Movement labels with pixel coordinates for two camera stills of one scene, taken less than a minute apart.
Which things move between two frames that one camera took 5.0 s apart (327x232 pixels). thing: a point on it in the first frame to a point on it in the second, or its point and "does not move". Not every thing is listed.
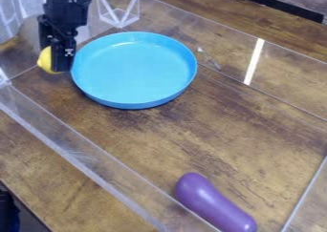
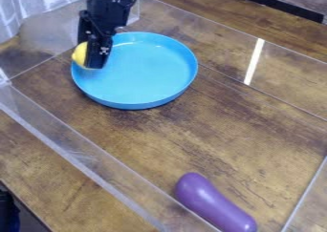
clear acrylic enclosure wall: (189, 120) does not move
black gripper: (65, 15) to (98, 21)
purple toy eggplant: (201, 196) does not move
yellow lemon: (44, 60) to (79, 52)
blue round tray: (131, 70) does not move
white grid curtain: (21, 3) does not move
